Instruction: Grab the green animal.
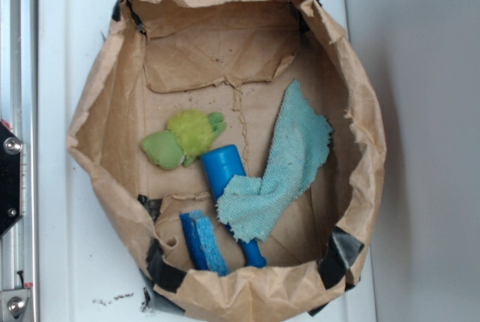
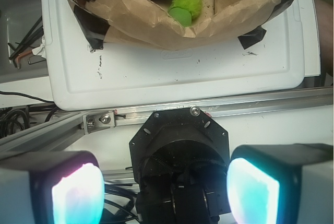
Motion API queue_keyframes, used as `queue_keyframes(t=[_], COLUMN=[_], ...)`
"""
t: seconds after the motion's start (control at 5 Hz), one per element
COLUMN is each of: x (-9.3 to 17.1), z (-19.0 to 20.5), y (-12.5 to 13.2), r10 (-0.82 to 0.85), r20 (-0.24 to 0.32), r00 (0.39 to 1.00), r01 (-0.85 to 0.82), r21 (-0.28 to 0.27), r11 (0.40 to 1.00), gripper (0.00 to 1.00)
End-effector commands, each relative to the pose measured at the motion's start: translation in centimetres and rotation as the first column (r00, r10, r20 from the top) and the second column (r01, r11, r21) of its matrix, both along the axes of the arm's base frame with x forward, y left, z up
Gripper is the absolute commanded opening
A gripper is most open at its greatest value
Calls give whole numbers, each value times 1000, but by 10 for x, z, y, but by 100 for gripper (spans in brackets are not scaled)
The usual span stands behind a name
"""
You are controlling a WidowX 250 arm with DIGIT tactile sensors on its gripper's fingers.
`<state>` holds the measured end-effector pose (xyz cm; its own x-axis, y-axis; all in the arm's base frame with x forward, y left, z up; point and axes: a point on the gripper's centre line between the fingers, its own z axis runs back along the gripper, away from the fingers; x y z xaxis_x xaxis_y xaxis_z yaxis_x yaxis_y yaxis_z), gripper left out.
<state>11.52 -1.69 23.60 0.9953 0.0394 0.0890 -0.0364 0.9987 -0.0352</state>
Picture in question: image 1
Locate black mounting plate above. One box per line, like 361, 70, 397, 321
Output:
0, 119, 23, 237

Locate blue plastic bottle toy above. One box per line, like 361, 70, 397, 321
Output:
200, 144, 266, 268

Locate blue sponge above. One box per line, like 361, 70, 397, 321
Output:
179, 210, 230, 276

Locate brown paper bag bin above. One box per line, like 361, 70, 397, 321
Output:
67, 0, 386, 321

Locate green plush animal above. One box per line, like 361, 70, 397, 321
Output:
141, 109, 227, 170

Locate aluminium rail frame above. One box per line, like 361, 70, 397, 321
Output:
1, 0, 40, 321

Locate light blue towel cloth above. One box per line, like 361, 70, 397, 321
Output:
217, 80, 333, 242

